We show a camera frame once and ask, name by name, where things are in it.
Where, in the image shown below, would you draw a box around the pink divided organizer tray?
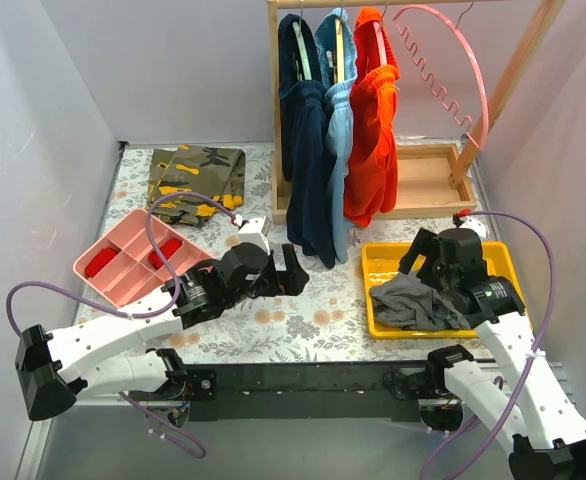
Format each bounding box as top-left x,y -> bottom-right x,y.
73,209 -> 210,308

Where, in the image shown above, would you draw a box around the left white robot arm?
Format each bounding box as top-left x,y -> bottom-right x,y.
15,242 -> 309,421

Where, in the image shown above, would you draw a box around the red block compartment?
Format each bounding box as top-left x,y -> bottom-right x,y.
84,247 -> 118,278
148,238 -> 182,270

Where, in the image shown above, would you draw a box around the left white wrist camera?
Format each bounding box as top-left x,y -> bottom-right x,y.
232,214 -> 273,254

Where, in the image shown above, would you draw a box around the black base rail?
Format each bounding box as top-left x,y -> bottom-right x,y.
130,360 -> 463,432

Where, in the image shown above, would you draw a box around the wooden clothes rack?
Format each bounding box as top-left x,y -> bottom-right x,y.
266,1 -> 564,224

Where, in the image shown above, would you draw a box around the red block left compartment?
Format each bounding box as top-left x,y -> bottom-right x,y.
84,247 -> 118,278

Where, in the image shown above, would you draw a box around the grey shorts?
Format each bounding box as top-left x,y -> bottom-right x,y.
369,273 -> 471,332

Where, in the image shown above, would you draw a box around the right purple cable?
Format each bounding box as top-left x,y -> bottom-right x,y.
418,210 -> 558,480

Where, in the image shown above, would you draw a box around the light blue shorts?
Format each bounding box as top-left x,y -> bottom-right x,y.
314,8 -> 357,263

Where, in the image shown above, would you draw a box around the camouflage folded shorts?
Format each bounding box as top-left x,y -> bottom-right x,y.
147,144 -> 246,227

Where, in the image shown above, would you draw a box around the orange shorts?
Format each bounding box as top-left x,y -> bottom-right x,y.
344,7 -> 400,227

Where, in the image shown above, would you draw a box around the yellow plastic tray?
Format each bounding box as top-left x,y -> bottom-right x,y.
362,241 -> 525,340

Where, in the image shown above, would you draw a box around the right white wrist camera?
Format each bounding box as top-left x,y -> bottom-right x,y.
453,209 -> 488,239

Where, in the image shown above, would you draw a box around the floral table cloth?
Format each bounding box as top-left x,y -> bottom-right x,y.
99,143 -> 489,364

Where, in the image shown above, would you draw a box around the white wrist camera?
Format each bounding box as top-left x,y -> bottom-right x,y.
453,209 -> 488,239
232,214 -> 273,254

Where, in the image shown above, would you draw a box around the red block right compartment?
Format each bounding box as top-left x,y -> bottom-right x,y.
148,238 -> 182,270

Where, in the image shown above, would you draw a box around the navy blue shorts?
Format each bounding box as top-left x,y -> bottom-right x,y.
278,14 -> 336,269

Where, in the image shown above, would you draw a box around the pink plastic hanger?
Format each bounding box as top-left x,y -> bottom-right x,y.
392,3 -> 490,150

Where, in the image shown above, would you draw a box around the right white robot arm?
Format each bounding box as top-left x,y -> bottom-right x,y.
399,228 -> 586,479

